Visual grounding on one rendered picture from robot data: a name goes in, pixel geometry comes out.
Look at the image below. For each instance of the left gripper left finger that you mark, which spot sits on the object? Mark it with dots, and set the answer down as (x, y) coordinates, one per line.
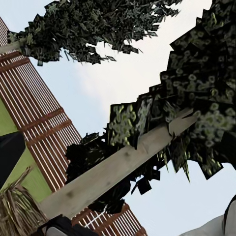
(12, 146)

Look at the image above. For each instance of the wicker basket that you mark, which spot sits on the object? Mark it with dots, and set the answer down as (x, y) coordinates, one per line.
(23, 221)

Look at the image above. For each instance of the tree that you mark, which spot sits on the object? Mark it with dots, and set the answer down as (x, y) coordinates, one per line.
(184, 116)
(94, 149)
(78, 25)

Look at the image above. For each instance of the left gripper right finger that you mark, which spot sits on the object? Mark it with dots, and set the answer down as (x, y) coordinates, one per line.
(228, 146)

